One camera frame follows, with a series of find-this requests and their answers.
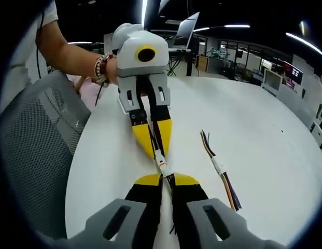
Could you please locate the open silver laptop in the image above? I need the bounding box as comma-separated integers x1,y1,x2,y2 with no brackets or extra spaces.
173,11,201,50

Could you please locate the thin black body cable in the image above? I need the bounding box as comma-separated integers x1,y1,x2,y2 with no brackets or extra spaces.
35,10,47,79

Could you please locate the grey mesh office chair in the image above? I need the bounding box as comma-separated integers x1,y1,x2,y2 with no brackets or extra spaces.
0,70,92,240

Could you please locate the black-wired JST connector cable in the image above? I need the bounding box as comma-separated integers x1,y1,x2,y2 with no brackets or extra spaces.
139,77,166,168

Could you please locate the person's left hand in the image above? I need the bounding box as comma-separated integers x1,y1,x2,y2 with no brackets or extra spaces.
106,56,120,86

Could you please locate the ceiling light strip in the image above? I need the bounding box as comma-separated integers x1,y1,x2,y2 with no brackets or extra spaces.
193,24,251,33
140,0,150,30
285,32,322,57

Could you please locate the red lit wall screen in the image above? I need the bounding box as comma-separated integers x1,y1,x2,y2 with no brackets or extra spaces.
282,61,304,92

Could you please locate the white framed monitor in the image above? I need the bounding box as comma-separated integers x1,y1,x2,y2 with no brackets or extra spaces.
261,67,284,91

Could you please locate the pink cloth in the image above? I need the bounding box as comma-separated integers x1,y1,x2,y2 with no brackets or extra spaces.
66,74,93,94

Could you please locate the multicolour-wired JST connector cable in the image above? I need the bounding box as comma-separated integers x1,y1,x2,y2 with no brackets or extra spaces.
158,165,177,236

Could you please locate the brown board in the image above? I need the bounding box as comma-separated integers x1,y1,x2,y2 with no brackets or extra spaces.
195,54,209,72

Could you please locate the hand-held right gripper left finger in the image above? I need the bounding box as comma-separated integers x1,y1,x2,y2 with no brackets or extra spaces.
84,174,164,249

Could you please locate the joined multicolour cable pair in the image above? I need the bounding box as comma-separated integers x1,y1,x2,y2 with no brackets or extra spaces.
199,129,242,212

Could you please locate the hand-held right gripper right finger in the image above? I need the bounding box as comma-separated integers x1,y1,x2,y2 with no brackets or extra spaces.
172,172,257,249

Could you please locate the beaded wrist bracelet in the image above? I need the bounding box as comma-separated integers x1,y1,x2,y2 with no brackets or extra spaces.
91,53,117,107

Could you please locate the black-legged laptop desk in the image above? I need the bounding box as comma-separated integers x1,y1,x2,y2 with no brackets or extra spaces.
166,47,200,77

